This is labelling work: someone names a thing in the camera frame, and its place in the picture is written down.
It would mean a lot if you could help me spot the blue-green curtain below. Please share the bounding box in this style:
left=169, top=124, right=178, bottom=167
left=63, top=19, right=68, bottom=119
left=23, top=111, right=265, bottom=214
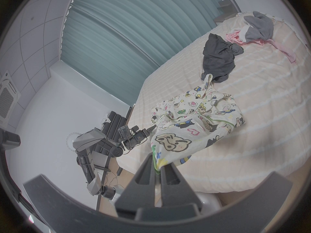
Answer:
left=59, top=0, right=229, bottom=106

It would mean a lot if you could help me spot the grey bedside table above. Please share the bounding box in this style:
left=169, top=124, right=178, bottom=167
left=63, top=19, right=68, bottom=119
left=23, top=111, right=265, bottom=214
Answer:
left=214, top=0, right=237, bottom=24

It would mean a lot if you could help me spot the white ceiling air conditioner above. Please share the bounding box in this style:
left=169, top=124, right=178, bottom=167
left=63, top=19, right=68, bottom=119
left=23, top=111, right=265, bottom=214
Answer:
left=0, top=70, right=22, bottom=128

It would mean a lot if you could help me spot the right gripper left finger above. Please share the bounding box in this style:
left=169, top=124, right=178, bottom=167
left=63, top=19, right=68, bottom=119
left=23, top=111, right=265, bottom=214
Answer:
left=114, top=154, right=156, bottom=213

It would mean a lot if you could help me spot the dark grey garment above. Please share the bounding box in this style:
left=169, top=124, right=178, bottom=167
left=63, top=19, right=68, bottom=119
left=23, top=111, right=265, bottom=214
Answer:
left=230, top=43, right=244, bottom=56

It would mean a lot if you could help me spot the black garment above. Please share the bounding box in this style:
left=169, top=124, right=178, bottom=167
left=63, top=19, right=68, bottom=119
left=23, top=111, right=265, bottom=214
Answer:
left=201, top=33, right=236, bottom=83

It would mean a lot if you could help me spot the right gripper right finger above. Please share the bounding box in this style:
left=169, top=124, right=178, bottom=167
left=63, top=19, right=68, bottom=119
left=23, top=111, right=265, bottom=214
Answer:
left=160, top=162, right=202, bottom=212

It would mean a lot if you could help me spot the white printed pyjama top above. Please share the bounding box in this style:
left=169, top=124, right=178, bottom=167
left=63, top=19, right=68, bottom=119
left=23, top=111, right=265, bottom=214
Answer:
left=149, top=74, right=246, bottom=172

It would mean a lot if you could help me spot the pink garment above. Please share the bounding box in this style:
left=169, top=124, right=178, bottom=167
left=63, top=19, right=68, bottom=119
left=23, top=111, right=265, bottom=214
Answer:
left=226, top=32, right=297, bottom=63

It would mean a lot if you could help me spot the bed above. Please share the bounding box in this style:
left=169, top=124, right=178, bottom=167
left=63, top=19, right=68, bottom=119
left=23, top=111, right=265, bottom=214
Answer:
left=117, top=0, right=310, bottom=195

